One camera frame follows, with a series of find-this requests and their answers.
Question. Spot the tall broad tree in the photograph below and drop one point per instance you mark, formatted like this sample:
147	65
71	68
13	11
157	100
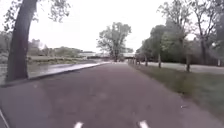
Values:
113	40

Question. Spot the low bridge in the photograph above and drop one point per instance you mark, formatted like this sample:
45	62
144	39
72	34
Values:
90	54

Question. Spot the reddish asphalt path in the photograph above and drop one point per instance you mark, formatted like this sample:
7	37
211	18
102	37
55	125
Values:
110	96

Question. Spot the pale stone kerb strip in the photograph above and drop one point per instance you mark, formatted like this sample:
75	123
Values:
78	66

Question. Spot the wood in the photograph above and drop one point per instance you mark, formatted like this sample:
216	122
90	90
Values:
63	51

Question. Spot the row of trees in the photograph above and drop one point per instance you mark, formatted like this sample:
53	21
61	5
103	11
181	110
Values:
166	43

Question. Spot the grassy bank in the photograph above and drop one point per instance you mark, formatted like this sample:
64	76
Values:
50	60

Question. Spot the robot's own part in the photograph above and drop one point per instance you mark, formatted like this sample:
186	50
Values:
143	124
78	125

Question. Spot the canal water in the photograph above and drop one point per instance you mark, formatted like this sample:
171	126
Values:
43	69

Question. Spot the grass verge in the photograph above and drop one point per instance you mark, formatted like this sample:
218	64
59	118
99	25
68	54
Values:
196	85

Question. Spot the grey road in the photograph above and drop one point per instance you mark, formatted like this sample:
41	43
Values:
200	68

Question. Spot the large leaning tree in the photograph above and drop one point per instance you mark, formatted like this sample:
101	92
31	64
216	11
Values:
20	43

